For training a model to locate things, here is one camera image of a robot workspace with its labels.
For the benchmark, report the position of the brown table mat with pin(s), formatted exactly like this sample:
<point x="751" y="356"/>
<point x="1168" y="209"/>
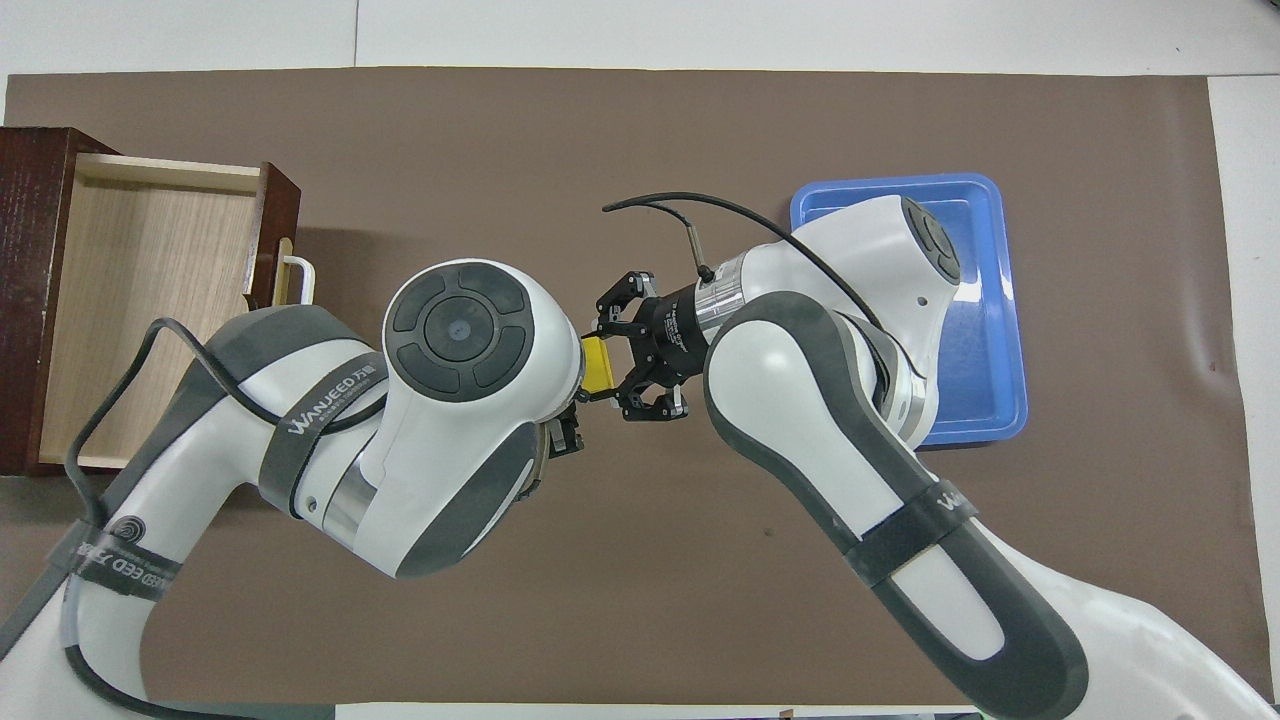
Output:
<point x="650" y="600"/>

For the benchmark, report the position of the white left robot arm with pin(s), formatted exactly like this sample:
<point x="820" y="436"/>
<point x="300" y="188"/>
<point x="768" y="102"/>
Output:
<point x="450" y="420"/>

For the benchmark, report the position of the blue plastic tray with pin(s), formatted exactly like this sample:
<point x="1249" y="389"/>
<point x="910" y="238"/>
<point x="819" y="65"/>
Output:
<point x="1000" y="350"/>

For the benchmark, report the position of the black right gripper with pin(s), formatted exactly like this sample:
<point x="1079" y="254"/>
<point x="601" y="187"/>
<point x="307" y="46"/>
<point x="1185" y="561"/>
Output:
<point x="675" y="335"/>

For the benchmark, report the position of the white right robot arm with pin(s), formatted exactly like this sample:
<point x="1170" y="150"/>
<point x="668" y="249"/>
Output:
<point x="800" y="400"/>

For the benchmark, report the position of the yellow cube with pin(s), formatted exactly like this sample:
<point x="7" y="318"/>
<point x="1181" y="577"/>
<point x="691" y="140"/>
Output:
<point x="598" y="365"/>

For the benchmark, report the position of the wooden drawer with dark front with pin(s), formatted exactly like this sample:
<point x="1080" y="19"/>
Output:
<point x="150" y="260"/>

